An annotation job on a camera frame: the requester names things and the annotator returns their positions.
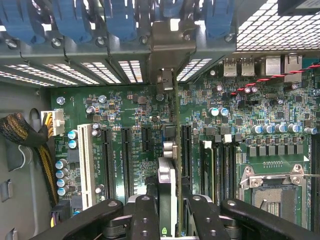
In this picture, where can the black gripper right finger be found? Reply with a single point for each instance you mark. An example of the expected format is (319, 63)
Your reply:
(205, 220)

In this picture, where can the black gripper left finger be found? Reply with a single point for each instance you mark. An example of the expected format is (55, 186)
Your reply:
(145, 220)

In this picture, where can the black RAM slot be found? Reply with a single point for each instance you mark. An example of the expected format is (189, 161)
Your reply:
(315, 187)
(203, 170)
(227, 175)
(233, 175)
(218, 175)

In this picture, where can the long black expansion slot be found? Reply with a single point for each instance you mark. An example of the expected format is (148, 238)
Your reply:
(187, 155)
(107, 162)
(127, 162)

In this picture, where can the short black expansion slot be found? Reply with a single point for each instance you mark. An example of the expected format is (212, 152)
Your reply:
(146, 140)

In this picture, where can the white expansion slot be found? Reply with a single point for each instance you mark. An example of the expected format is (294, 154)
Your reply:
(86, 162)

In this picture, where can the blue slot clip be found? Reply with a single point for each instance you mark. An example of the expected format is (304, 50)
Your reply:
(72, 20)
(172, 7)
(120, 20)
(218, 17)
(17, 20)

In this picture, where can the CPU socket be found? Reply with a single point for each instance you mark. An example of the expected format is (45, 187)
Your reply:
(272, 200)

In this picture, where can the black power connector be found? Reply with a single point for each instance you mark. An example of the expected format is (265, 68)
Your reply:
(62, 207)

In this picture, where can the green motherboard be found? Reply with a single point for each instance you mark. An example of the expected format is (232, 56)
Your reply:
(125, 105)

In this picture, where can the white power connector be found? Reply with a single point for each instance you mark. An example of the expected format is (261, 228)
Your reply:
(58, 122)

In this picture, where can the open black PC case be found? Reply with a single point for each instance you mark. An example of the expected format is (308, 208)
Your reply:
(75, 52)

